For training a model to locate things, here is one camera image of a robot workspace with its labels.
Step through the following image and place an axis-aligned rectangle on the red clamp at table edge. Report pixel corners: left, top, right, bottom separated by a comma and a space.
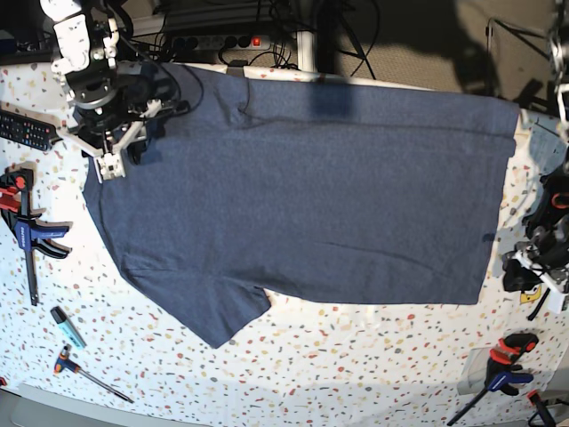
527, 390, 557, 427

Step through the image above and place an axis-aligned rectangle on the black thin stick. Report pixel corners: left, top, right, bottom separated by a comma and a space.
527, 288, 550, 321

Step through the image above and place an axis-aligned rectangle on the blue-grey T-shirt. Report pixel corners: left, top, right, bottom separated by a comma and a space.
84, 65, 519, 348

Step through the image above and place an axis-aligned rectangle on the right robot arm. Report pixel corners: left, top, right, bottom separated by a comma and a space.
40, 1, 190, 182

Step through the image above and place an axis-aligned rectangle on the orange blue T-handle screwdriver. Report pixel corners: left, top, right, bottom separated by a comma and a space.
53, 344, 134, 404

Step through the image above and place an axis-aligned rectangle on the black table clip mount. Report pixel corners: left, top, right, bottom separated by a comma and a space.
227, 60, 248, 78

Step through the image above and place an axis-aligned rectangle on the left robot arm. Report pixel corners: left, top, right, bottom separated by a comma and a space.
502, 1, 568, 321

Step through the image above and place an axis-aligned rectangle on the black TV remote control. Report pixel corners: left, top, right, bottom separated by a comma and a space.
0, 103, 61, 152

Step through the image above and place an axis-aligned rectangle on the yellow cartoon sticker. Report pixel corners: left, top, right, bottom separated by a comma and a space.
520, 284, 542, 304

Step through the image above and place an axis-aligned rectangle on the black game controller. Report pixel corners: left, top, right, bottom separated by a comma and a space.
522, 166, 568, 238

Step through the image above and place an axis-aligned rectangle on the small blue red bar clamp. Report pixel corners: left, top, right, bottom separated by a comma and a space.
446, 333, 539, 426

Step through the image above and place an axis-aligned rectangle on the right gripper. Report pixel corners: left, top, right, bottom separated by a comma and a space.
64, 61, 189, 182

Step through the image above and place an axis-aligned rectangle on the large blue red bar clamp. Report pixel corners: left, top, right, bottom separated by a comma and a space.
1, 168, 71, 306

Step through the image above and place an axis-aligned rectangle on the teal highlighter marker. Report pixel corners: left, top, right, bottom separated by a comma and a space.
50, 306, 86, 350

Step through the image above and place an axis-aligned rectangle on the white power strip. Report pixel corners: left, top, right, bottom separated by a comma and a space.
157, 35, 272, 51

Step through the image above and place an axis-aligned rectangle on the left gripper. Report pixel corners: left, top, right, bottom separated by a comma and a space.
502, 226, 568, 311

